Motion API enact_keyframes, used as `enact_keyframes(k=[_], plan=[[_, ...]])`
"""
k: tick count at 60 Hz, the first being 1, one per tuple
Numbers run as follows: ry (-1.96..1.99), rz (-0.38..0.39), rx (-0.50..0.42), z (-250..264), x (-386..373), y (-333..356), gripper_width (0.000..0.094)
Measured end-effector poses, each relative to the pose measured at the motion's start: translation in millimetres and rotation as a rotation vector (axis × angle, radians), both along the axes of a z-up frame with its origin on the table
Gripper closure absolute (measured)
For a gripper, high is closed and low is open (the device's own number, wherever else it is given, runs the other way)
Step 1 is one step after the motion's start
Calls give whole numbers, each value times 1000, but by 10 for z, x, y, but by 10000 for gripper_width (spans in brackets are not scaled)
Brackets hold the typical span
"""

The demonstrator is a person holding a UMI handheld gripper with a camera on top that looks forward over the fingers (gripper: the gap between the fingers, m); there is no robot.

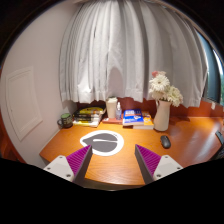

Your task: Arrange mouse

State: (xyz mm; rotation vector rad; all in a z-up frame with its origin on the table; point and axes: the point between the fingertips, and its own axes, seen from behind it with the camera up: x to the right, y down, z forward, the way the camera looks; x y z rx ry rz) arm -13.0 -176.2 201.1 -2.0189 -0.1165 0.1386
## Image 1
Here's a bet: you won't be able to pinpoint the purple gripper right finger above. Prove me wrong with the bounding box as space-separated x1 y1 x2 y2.
135 145 182 184

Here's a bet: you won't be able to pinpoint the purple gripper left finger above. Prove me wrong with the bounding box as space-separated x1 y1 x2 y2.
44 145 92 186

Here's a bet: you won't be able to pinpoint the black computer mouse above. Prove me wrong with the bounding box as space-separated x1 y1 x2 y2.
160 135 171 149

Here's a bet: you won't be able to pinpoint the round white grey mouse pad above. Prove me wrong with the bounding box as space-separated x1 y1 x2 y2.
80 130 124 156

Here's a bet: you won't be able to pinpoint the orange book under blue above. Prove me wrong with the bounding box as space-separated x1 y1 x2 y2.
133 111 154 130

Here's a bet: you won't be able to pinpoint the white ceramic vase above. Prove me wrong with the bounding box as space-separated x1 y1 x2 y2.
154 100 171 131

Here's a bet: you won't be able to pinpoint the dark green mug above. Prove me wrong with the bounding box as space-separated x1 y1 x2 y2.
57 113 73 128

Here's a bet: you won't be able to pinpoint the white bottom book of stack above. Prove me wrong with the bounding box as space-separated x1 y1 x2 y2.
73 120 99 128

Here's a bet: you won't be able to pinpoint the red flat book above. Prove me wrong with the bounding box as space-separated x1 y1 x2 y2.
102 118 123 125

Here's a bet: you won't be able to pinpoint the yellow black top book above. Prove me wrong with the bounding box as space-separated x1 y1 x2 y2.
73 107 106 117

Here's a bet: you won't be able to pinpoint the clear sanitizer bottle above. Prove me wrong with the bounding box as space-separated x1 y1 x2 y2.
116 102 122 120

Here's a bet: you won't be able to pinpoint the white cup with lid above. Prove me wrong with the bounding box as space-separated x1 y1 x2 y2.
106 97 118 118

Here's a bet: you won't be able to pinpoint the white and pink flowers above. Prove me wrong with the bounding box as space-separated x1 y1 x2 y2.
149 71 183 107

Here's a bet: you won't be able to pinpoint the white pleated curtain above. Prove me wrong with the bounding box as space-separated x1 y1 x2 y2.
59 0 207 107

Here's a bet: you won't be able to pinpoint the dark window frame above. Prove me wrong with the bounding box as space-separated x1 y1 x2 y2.
199 34 224 106

